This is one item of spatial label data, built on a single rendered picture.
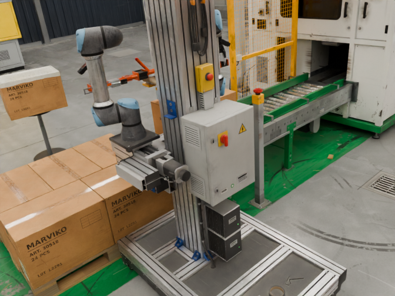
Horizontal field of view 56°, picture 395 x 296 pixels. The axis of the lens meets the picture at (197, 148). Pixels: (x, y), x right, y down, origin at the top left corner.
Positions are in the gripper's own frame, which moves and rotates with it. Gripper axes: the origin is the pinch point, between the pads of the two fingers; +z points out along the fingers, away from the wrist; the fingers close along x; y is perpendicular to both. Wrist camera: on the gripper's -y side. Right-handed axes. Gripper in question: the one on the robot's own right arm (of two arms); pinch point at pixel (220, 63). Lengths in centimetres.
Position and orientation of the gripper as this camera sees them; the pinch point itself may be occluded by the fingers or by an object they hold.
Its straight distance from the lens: 286.5
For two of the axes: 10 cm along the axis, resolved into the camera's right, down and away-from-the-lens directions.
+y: -7.8, 3.4, -5.3
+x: 6.2, 3.0, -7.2
